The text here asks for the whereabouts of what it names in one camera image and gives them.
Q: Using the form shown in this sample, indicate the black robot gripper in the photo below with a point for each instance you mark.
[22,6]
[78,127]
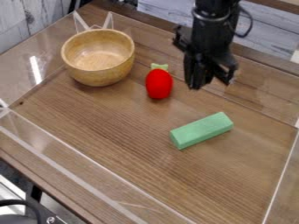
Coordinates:
[205,43]

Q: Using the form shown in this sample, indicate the green rectangular foam block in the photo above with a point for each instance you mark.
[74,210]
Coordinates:
[201,130]

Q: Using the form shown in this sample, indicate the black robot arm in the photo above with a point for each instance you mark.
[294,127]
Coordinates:
[213,6]

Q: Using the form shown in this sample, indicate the light brown wooden bowl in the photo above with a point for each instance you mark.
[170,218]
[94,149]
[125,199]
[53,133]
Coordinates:
[100,56]

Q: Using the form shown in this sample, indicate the red plush strawberry toy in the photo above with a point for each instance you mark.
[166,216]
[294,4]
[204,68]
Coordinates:
[160,81]

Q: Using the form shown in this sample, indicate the clear acrylic tray wall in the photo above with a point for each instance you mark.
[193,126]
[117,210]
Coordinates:
[94,145]

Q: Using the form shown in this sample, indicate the black metal bracket with bolt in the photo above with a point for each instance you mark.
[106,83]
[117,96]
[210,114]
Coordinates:
[34,195]

